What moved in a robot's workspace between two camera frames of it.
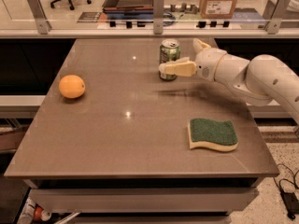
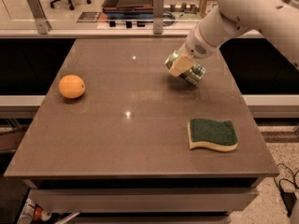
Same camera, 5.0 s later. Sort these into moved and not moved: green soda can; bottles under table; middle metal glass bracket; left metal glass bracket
Moved: green soda can
Not moved: middle metal glass bracket; left metal glass bracket; bottles under table
